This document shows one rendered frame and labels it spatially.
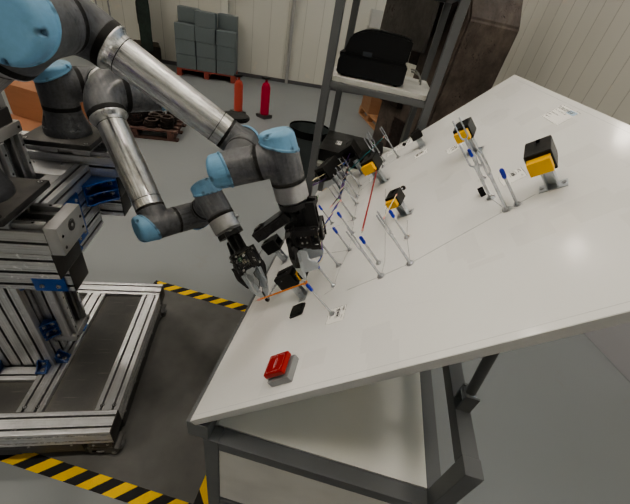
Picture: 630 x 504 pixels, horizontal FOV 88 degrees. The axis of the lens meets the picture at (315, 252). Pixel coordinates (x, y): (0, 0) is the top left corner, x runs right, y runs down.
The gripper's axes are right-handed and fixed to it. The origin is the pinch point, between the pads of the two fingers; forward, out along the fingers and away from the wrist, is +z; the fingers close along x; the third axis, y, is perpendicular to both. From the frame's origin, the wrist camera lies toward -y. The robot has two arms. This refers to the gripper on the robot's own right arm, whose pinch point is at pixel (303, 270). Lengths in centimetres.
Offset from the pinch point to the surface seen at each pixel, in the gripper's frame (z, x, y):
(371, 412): 41.8, -12.3, 13.9
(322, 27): -72, 867, -157
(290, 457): 34.6, -29.9, -3.7
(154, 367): 80, 23, -109
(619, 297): -16, -28, 51
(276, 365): 3.9, -26.3, 0.0
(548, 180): -18, 2, 53
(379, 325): -1.9, -20.4, 20.7
